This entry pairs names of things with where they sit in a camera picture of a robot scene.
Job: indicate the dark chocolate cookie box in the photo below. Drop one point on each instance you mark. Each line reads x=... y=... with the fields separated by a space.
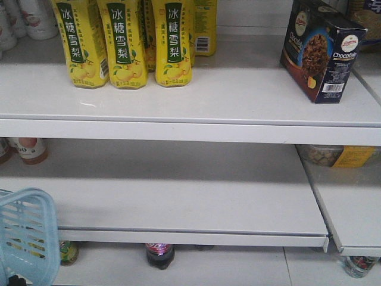
x=320 y=48

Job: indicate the light blue plastic basket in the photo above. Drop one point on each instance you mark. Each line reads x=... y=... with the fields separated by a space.
x=30 y=253

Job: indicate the yellow pear drink bottle right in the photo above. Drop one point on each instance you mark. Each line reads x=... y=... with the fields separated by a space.
x=173 y=52

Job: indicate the yellow pear drink bottle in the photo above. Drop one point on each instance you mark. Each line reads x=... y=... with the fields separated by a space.
x=173 y=52
x=125 y=48
x=81 y=30

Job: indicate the cola bottle red cap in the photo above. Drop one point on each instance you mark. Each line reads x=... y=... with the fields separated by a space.
x=160 y=255

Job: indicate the yellow pear drink bottle middle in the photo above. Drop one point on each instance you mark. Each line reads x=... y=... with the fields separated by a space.
x=125 y=48

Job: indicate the clear cookie tub yellow label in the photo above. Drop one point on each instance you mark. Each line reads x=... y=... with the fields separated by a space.
x=339 y=156

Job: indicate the yellow pear drink bottle left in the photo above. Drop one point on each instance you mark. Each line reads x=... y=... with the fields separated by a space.
x=81 y=30

